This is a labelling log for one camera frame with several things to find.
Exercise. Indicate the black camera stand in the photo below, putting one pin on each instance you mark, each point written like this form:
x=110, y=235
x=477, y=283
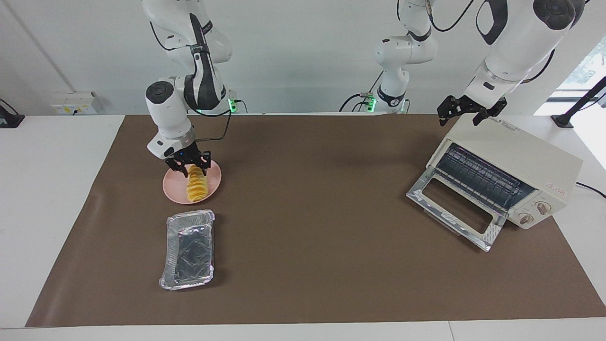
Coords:
x=580, y=102

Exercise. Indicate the white wall socket box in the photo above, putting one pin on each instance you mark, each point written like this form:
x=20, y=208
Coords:
x=75, y=104

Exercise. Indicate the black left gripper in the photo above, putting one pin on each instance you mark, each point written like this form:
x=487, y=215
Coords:
x=466, y=104

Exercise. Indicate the bright window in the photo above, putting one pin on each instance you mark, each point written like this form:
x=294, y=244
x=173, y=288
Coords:
x=589, y=66

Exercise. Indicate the black table clamp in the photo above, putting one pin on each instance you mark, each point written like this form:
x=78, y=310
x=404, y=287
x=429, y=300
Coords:
x=9, y=118

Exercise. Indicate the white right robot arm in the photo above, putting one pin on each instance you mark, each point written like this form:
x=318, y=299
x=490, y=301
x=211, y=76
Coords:
x=168, y=113

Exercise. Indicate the golden ridged bread loaf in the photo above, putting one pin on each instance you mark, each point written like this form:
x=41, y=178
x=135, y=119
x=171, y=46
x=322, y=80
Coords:
x=196, y=187

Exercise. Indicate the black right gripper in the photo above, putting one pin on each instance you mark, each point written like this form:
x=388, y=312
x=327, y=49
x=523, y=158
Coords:
x=187, y=156

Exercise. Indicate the cream toaster oven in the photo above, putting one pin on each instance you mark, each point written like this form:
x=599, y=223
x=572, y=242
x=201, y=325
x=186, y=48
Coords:
x=516, y=156

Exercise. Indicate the pink round plate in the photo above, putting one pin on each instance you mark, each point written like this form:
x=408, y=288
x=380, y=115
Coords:
x=175, y=189

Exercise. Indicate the cream oven knob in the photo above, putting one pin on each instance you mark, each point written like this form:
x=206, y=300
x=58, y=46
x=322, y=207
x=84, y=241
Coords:
x=526, y=219
x=542, y=207

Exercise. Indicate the brown table mat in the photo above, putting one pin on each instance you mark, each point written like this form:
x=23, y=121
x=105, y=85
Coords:
x=331, y=265

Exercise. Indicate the glass oven door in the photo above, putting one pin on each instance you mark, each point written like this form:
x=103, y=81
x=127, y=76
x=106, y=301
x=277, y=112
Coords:
x=454, y=222

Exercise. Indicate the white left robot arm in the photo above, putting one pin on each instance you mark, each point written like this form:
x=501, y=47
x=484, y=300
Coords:
x=525, y=42

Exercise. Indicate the aluminium foil tray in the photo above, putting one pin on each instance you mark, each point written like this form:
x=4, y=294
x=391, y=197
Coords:
x=189, y=255

